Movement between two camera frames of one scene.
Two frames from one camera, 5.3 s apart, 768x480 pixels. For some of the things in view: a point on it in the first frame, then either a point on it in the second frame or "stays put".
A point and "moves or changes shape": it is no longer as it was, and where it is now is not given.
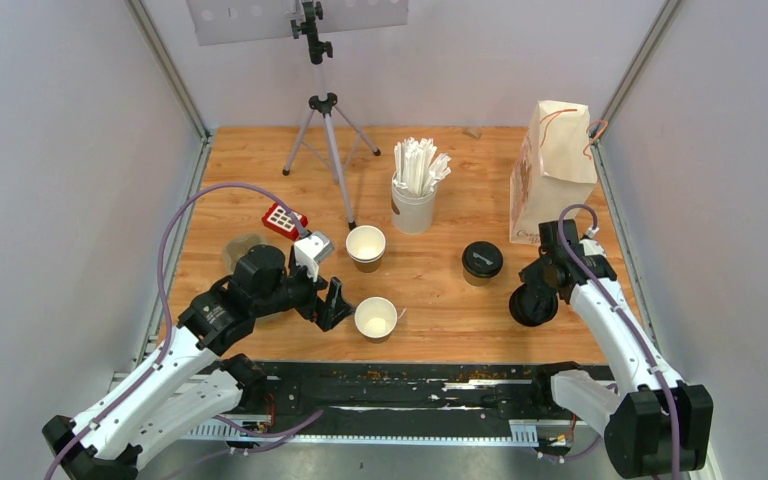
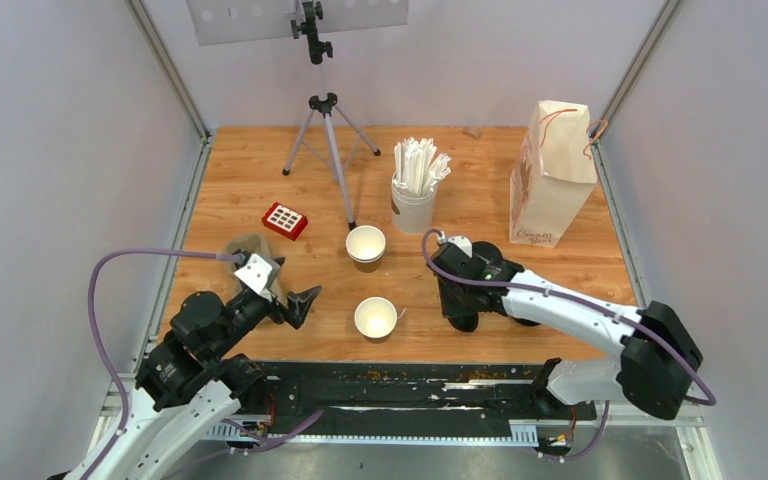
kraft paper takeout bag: x=554 y=168 stays put
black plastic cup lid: x=482 y=259 moves or changes shape
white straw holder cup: x=412 y=214 stays put
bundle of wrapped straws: x=416 y=167 stays put
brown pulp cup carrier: x=237 y=248 stays put
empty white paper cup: x=366 y=245 stays put
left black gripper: x=325 y=313 → x=300 y=303
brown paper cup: x=375 y=317 stays put
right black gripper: x=528 y=275 → x=447 y=307
